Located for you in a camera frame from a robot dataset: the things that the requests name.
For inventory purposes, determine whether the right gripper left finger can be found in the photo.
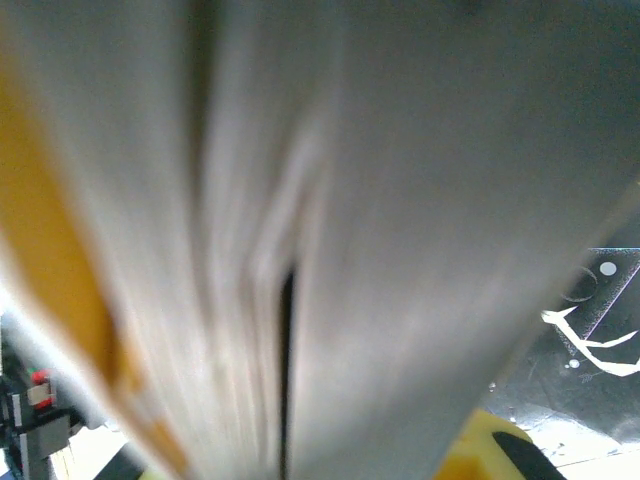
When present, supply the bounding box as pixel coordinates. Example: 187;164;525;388
137;462;174;480

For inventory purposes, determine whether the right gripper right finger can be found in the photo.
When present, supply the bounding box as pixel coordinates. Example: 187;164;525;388
432;407;569;480

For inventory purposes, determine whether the yellow book with cartoon person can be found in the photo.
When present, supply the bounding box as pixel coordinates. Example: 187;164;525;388
0;0;640;480

